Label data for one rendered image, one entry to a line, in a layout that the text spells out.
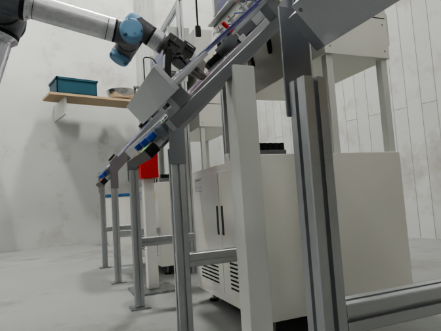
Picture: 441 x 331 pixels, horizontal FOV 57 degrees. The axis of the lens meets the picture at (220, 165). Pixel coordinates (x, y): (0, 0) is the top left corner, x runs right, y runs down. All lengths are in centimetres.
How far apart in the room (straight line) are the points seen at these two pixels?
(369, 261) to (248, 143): 80
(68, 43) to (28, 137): 150
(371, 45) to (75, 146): 489
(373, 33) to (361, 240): 82
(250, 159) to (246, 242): 20
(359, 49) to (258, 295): 108
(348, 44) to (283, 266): 88
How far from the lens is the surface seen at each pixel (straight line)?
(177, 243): 123
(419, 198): 421
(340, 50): 168
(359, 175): 161
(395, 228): 172
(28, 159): 592
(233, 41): 171
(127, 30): 138
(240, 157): 101
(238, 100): 104
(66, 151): 604
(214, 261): 127
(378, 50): 181
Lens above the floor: 47
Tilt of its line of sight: 5 degrees up
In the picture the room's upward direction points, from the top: 4 degrees counter-clockwise
